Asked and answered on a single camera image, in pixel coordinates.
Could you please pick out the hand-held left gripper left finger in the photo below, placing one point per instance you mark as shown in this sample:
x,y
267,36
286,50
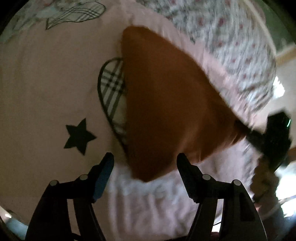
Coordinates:
x,y
103,180

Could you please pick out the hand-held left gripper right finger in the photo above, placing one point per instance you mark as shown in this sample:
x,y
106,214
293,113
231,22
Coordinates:
x,y
187,176

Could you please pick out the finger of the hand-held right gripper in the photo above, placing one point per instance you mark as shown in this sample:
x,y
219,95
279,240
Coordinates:
x,y
253,138

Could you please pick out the rust brown knit sweater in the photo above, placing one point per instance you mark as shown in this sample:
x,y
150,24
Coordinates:
x,y
166,104

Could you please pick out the person's right hand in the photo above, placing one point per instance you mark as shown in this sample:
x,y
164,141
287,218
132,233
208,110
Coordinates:
x,y
263,183

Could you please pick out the pink printed bedsheet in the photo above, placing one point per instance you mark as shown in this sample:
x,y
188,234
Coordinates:
x,y
46,92

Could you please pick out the small-flower white quilt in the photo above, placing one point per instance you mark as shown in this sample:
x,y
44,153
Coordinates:
x,y
219,34

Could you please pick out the large-flower ruffled pillow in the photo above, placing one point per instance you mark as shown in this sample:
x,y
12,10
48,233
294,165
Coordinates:
x,y
30,16

